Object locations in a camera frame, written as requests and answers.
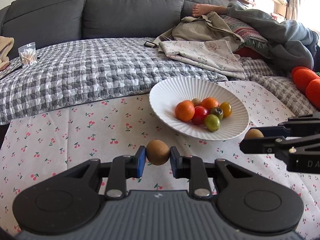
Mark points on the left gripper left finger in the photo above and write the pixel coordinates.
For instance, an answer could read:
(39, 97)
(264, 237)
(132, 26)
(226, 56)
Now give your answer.
(71, 199)

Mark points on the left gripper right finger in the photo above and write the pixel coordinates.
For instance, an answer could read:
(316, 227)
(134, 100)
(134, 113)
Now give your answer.
(243, 199)

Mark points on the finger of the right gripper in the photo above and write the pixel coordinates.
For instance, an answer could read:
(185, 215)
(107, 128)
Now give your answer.
(265, 145)
(274, 131)

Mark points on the brown longan fruit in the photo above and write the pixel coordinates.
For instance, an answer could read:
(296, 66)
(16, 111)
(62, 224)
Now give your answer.
(157, 152)
(254, 134)

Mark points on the yellow orange tomato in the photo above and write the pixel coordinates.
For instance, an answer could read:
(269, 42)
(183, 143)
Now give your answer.
(226, 108)

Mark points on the dark green tomato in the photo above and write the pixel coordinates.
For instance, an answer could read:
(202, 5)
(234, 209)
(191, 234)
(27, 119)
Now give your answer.
(217, 111)

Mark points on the large orange mandarin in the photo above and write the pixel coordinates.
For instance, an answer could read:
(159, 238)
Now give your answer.
(209, 103)

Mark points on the red tomato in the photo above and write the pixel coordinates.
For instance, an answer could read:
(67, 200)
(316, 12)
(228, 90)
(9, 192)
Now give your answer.
(199, 115)

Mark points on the grey woven blanket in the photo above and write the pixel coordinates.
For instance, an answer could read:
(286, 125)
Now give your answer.
(278, 83)

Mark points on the orange knitted plush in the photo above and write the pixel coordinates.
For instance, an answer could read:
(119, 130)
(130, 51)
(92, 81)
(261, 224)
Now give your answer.
(307, 81)

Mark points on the cherry print tablecloth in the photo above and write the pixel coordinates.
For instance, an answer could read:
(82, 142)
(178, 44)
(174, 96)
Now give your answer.
(44, 145)

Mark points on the red cushion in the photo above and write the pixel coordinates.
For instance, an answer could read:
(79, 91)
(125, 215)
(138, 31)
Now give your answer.
(248, 52)

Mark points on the small brown longan in plate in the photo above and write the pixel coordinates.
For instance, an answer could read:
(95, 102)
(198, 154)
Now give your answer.
(196, 102)

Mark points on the grey sweatpants leg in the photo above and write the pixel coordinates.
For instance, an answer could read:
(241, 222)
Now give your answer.
(290, 43)

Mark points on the patterned striped pillow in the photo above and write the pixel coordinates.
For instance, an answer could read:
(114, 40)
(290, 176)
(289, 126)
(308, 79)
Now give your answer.
(251, 37)

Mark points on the folded floral cloth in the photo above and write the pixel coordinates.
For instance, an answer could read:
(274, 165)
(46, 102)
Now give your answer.
(215, 56)

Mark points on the white ribbed plate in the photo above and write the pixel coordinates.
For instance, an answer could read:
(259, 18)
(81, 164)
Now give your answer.
(165, 95)

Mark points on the beige canvas bag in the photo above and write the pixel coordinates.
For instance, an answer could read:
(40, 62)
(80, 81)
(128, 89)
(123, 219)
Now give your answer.
(209, 27)

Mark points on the grey checkered quilt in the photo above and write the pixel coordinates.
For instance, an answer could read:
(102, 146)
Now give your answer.
(83, 71)

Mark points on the person's bare foot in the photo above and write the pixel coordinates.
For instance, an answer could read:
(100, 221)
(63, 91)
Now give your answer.
(204, 9)

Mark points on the small black object on quilt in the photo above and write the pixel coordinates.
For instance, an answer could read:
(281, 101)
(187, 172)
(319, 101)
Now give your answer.
(150, 44)

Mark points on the beige fluffy blanket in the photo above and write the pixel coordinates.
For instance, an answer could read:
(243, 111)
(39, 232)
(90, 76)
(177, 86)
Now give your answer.
(6, 44)

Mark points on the dark grey sofa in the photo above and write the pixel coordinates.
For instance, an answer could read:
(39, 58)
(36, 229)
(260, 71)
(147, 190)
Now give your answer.
(49, 22)

